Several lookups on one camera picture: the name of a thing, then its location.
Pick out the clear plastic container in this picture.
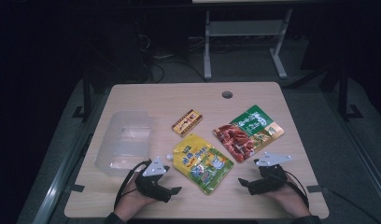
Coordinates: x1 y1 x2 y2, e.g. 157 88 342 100
94 110 155 177

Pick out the thin black floor cable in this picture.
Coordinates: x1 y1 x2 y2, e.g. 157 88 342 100
330 189 381 224

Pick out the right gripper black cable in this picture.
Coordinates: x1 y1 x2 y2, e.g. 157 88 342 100
282 169 310 209

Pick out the aluminium floor rail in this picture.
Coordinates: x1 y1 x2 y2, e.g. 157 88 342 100
31 90 113 224
323 91 381 202

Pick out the white metal table frame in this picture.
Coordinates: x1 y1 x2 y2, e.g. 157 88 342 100
203 8 294 80

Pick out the small red yellow box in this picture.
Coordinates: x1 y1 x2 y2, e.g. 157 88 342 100
171 108 205 138

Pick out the green red food pouch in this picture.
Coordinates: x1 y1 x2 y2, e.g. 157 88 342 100
212 105 286 163

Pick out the person's left hand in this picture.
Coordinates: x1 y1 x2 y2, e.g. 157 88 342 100
114 172 159 222

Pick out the black metal stand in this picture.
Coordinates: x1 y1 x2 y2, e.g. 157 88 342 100
71 66 93 122
337 63 364 121

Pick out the black table edge bracket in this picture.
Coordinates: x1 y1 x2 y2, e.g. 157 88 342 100
305 185 332 194
66 184 86 194

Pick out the yellow spout pouch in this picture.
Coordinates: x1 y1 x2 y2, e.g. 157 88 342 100
165 133 235 196

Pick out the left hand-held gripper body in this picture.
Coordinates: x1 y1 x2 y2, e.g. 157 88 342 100
134 156 175 203

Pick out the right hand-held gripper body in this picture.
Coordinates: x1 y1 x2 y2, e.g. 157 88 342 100
247 151 292 196

